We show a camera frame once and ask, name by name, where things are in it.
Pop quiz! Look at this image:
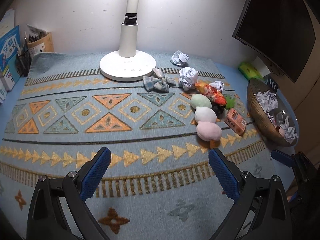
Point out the three-ball dango plush toy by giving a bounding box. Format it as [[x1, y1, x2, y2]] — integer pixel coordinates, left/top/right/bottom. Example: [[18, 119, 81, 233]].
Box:
[[190, 94, 223, 148]]

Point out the white desk lamp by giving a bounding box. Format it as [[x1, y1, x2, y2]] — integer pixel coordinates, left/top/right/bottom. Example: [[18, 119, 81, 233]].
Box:
[[99, 0, 157, 82]]

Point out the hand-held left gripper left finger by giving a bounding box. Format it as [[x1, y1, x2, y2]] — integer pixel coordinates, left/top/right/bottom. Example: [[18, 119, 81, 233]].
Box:
[[26, 146, 112, 240]]

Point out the person's right hand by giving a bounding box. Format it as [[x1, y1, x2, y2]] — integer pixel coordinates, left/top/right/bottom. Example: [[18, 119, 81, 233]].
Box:
[[286, 184, 298, 203]]

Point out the red orange snack packet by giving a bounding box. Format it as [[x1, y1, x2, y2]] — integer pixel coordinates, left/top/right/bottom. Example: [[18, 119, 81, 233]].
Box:
[[194, 82, 227, 107]]

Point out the brown ribbed plastic bin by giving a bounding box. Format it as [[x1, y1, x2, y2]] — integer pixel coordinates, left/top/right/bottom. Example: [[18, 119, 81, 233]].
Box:
[[246, 77, 300, 147]]

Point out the black monitor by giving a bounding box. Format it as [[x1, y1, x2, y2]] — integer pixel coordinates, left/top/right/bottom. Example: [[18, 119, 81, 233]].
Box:
[[232, 0, 317, 83]]

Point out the green leaf-shaped item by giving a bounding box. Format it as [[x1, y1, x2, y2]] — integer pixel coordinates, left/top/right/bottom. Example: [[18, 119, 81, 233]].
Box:
[[224, 94, 238, 109]]

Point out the plaid fabric bow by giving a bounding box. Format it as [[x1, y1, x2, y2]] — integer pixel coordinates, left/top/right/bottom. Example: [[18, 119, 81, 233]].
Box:
[[143, 68, 170, 92]]

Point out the blue cover book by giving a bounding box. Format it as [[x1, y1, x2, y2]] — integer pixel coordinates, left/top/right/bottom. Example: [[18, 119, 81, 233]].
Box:
[[0, 25, 22, 92]]

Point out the white paper ball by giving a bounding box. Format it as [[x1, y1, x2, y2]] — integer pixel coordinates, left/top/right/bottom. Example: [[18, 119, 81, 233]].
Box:
[[275, 112, 292, 130], [284, 127, 299, 144], [209, 81, 225, 92], [178, 67, 198, 91], [170, 50, 190, 67], [254, 91, 279, 112]]

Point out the dark slotted stand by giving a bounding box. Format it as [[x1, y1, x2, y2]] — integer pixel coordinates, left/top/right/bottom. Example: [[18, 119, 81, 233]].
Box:
[[267, 76, 280, 93]]

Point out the patterned blue woven mat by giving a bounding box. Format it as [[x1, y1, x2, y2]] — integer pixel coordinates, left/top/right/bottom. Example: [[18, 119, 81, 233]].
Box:
[[0, 51, 295, 240]]

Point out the black fuzzy item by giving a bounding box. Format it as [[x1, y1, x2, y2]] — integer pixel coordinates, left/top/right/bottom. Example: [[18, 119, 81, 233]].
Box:
[[211, 105, 227, 118]]

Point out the black mesh pen holder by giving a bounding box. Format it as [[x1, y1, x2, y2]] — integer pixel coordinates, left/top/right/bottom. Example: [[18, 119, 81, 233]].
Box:
[[15, 31, 32, 77]]

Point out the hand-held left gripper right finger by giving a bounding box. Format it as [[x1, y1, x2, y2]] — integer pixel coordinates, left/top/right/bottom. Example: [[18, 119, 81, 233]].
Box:
[[208, 147, 293, 240]]

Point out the kraft paper pen box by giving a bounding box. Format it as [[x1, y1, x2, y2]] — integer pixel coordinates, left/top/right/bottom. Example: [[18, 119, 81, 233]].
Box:
[[26, 24, 54, 55]]

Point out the orange drink carton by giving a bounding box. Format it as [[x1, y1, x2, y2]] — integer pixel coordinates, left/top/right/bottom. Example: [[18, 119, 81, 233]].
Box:
[[223, 108, 247, 136]]

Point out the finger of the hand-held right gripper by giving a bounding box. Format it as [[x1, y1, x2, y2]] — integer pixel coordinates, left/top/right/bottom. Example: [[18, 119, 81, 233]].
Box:
[[271, 149, 297, 167]]

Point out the stack of books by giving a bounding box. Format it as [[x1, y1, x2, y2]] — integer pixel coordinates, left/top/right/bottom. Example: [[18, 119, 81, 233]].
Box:
[[0, 80, 8, 104]]

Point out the green tissue pack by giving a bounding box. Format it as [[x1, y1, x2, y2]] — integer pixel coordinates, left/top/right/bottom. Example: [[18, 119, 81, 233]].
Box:
[[237, 56, 272, 80]]

